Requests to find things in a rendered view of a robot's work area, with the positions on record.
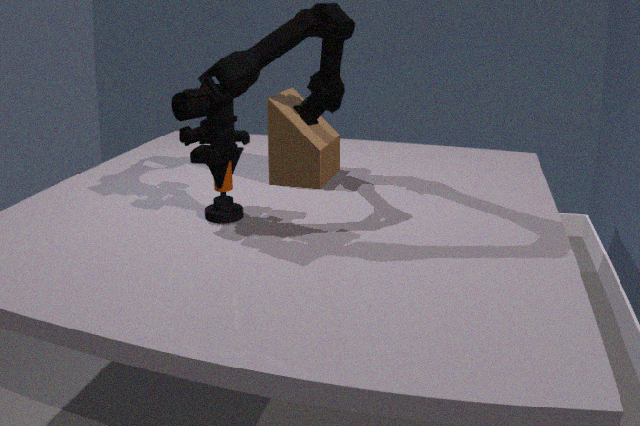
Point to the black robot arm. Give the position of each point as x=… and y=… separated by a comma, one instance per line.
x=239, y=70

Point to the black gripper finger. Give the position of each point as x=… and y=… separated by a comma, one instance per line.
x=219, y=171
x=234, y=156

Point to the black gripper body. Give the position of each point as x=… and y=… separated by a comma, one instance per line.
x=221, y=136

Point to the orange cylinder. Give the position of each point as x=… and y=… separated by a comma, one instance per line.
x=227, y=184

